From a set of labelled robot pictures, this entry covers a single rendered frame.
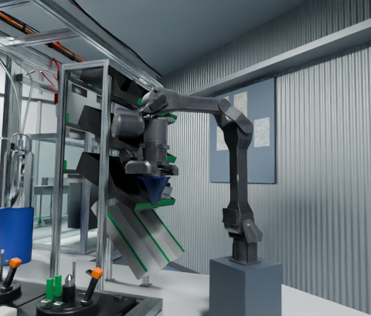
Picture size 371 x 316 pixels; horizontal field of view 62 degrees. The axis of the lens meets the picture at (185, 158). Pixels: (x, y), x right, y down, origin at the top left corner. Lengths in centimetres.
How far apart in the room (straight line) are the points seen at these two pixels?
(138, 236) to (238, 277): 41
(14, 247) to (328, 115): 252
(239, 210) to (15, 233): 119
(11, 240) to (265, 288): 125
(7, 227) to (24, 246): 12
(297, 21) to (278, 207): 183
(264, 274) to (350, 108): 219
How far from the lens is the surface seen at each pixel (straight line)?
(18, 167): 173
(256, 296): 87
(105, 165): 99
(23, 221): 174
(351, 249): 289
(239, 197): 86
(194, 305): 116
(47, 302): 82
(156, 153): 73
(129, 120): 72
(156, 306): 89
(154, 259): 109
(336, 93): 299
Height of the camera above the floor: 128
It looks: 4 degrees up
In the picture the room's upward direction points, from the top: 1 degrees clockwise
